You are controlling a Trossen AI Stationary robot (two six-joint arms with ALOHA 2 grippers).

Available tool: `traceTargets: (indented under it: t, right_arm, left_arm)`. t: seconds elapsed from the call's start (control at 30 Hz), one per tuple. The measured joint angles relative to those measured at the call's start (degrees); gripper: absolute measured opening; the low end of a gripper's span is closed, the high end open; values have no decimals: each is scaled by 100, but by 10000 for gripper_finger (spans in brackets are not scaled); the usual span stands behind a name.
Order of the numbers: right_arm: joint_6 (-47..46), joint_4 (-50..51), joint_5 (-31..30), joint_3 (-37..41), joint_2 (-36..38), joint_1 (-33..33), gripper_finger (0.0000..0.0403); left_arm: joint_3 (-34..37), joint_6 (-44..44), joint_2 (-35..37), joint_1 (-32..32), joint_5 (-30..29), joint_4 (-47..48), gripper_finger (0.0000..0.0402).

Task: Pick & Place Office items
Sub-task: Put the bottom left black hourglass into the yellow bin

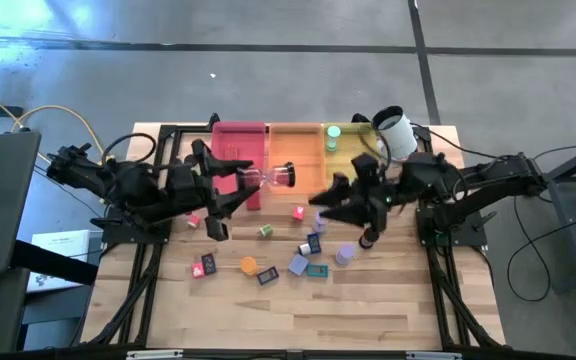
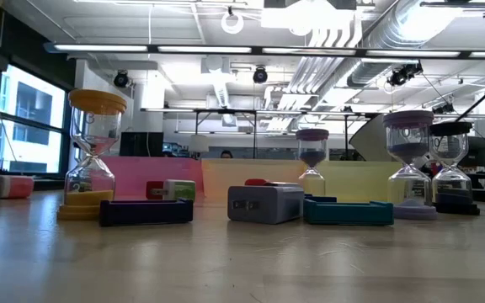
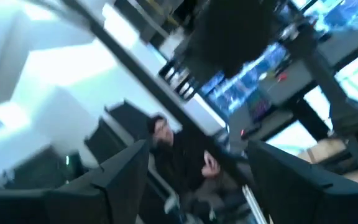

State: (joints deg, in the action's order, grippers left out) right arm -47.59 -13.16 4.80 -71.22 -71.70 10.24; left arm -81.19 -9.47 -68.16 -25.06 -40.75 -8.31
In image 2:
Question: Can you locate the large grey charger block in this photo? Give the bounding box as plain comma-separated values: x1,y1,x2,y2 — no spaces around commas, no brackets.
227,183,306,226

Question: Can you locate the purple hourglass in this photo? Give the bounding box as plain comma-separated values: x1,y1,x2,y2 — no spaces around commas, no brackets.
295,128,330,197
382,109,438,221

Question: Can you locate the green charger plug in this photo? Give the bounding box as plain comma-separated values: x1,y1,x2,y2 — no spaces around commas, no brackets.
150,178,197,202

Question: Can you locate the dark red charger block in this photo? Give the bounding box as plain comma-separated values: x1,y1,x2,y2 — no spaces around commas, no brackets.
145,180,166,201

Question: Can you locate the teal digital clock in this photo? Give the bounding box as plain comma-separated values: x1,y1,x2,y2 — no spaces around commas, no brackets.
302,197,395,227

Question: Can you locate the black hourglass blue sand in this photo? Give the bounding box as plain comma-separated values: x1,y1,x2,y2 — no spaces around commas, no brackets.
429,121,481,216

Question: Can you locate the red charger white face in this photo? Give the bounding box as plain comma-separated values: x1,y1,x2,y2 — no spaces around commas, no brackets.
0,174,35,200

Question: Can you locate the black monitor on arm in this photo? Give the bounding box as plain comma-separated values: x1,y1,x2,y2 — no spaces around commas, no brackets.
456,135,485,168

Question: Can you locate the orange plastic tray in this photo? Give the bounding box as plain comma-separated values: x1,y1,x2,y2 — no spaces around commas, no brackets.
201,158,311,201

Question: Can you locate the white lampshade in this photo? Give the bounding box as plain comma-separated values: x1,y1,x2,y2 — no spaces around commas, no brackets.
189,134,211,154

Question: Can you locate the black computer monitor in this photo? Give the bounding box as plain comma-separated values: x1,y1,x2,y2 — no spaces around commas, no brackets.
119,131,165,158

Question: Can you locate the long ceiling light bar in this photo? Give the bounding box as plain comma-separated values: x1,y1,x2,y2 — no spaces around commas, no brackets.
43,41,485,60

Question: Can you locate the pink plastic tray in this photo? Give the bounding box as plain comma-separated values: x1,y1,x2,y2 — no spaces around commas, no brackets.
101,156,205,201

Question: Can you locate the dark purple digital clock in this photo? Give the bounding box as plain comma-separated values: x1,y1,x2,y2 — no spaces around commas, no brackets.
98,197,195,228

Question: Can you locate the yellow plastic tray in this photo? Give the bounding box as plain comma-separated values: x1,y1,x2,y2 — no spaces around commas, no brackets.
303,161,403,203

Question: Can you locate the orange hourglass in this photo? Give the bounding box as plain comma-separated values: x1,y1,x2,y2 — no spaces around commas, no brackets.
56,88,128,222

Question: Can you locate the black ceiling spotlight cluster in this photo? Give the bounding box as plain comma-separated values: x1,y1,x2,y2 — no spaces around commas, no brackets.
386,61,424,88

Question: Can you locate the black window counter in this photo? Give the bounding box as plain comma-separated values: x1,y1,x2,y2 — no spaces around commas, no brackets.
31,178,75,193

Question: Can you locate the large window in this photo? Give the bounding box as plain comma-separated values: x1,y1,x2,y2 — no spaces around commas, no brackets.
0,62,69,176

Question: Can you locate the black background table frame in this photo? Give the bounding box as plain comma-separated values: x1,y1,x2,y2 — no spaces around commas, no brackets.
141,108,378,160

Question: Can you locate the white hanging ring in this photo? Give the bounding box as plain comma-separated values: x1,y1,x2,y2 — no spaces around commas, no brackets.
220,6,246,35

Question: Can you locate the silver air duct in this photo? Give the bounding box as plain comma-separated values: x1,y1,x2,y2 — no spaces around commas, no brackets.
347,0,450,89

